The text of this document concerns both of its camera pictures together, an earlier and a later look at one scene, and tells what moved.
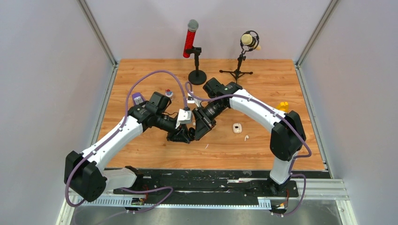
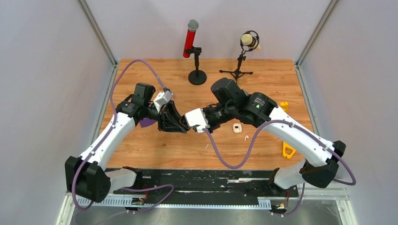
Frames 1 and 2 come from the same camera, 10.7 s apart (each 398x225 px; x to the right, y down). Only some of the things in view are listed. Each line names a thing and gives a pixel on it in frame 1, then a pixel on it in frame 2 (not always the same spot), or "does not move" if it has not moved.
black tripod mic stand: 237,72 does not move
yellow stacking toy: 284,106 does not move
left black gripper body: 172,135 to 161,118
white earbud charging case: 237,128 does not move
